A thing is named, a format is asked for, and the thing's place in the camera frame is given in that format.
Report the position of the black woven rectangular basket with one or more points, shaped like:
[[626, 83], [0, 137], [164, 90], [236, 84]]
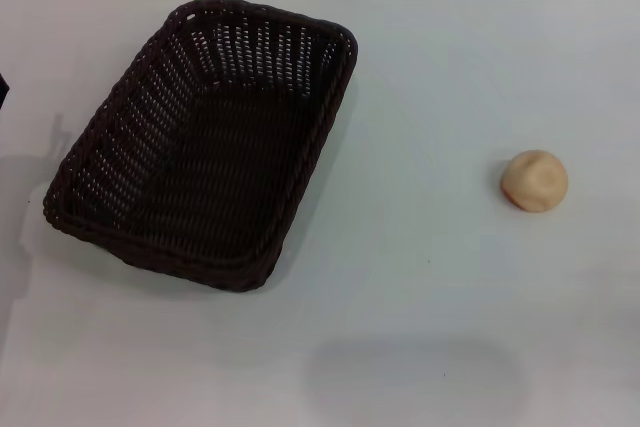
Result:
[[210, 167]]

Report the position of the round beige bread bun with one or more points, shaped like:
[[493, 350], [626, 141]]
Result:
[[535, 180]]

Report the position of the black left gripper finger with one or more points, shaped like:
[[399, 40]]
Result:
[[3, 89]]

